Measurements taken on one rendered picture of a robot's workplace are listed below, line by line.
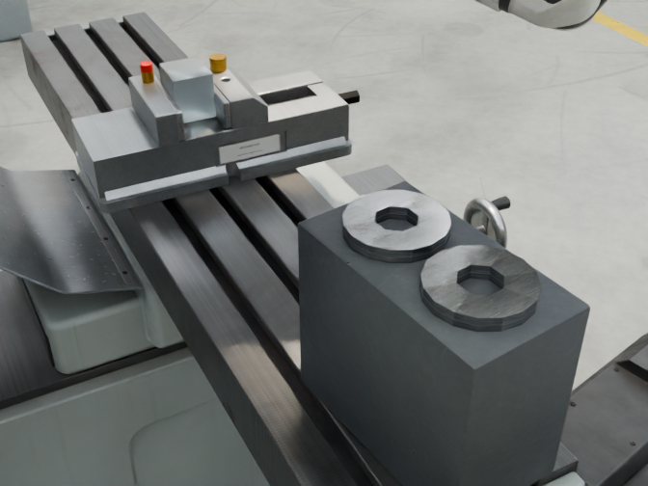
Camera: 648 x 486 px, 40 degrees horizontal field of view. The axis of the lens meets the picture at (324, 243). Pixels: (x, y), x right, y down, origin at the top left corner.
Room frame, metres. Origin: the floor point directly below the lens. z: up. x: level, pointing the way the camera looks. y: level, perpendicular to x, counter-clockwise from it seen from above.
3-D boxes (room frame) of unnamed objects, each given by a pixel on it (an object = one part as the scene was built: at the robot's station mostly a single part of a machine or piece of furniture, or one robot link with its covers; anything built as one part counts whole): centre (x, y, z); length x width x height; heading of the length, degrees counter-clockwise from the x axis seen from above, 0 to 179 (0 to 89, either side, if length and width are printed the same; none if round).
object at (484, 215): (1.29, -0.26, 0.63); 0.16 x 0.12 x 0.12; 118
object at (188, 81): (1.04, 0.17, 1.03); 0.06 x 0.05 x 0.06; 25
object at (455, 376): (0.57, -0.09, 1.03); 0.22 x 0.12 x 0.20; 35
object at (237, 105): (1.06, 0.12, 1.02); 0.12 x 0.06 x 0.04; 25
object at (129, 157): (1.05, 0.15, 0.98); 0.35 x 0.15 x 0.11; 115
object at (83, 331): (1.06, 0.19, 0.79); 0.50 x 0.35 x 0.12; 118
